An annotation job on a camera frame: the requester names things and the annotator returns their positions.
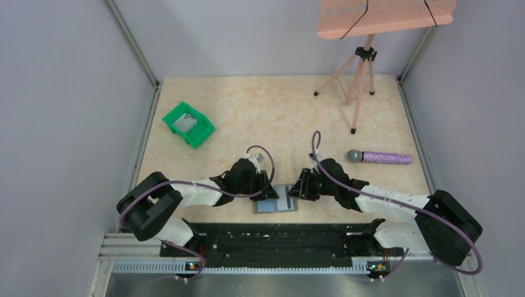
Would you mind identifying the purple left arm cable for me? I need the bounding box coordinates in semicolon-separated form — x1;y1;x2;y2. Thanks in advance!
119;145;276;283

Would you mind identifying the card with black stripe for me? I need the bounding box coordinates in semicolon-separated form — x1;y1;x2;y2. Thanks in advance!
274;184;297;212

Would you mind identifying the green plastic bin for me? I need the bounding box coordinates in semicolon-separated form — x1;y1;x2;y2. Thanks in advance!
162;101;215;149

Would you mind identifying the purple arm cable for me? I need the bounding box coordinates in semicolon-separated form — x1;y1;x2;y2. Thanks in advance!
119;145;276;283
311;131;484;281

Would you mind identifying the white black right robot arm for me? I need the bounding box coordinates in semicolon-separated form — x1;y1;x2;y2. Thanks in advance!
288;158;483;267

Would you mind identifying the grey card holder wallet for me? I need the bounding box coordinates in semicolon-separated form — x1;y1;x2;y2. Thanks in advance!
253;198;298;214

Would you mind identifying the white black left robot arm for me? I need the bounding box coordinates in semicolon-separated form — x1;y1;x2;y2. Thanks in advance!
116;155;278;246

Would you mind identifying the pink music stand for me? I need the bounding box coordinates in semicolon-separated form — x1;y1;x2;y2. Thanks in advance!
313;0;457;134

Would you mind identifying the purple glitter microphone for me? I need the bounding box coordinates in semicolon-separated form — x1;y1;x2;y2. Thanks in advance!
346;149;412;165

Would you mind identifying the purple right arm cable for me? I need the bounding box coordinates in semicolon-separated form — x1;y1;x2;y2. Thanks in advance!
311;131;484;281

